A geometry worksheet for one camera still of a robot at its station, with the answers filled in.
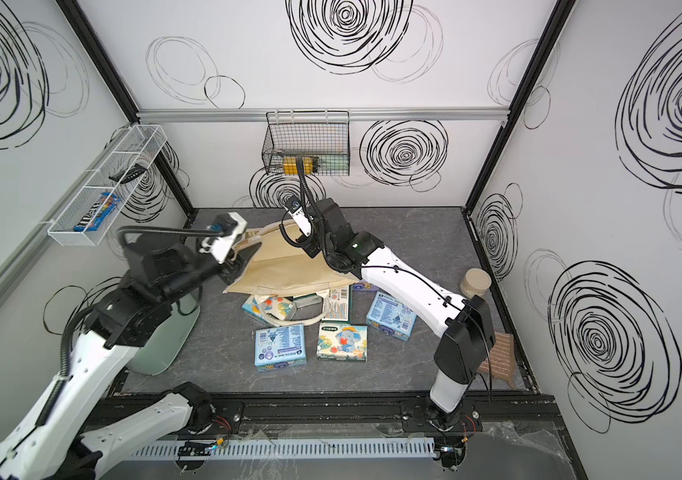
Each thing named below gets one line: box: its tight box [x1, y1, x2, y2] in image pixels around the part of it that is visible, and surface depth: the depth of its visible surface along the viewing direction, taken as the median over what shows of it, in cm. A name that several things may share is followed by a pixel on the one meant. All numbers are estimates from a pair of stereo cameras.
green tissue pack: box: [322, 284, 353, 323], surface depth 88 cm
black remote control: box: [108, 163, 148, 184], surface depth 82 cm
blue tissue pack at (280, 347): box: [255, 324, 307, 372], surface depth 81 cm
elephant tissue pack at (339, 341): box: [316, 322, 368, 362], surface depth 82 cm
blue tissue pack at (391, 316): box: [366, 291, 417, 342], surface depth 87 cm
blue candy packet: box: [74, 192, 122, 232], surface depth 72 cm
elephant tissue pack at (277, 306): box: [241, 294, 297, 321], surface depth 89 cm
